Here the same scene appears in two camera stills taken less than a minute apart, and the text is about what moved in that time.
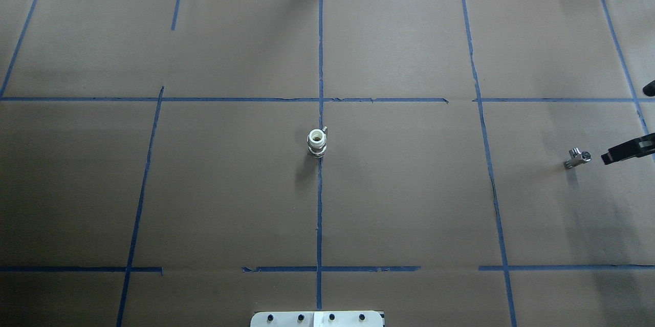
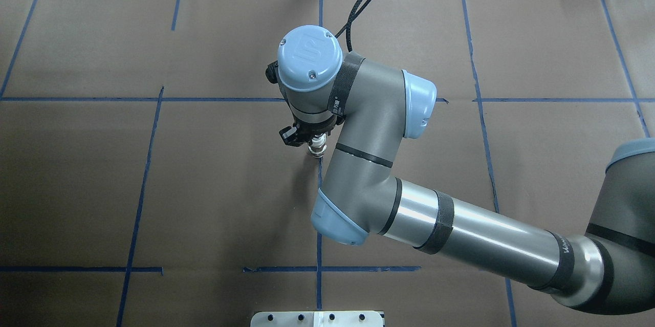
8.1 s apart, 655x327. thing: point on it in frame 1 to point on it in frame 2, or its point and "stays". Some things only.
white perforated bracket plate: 317,319 stays
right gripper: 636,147 to 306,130
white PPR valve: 317,138 stays
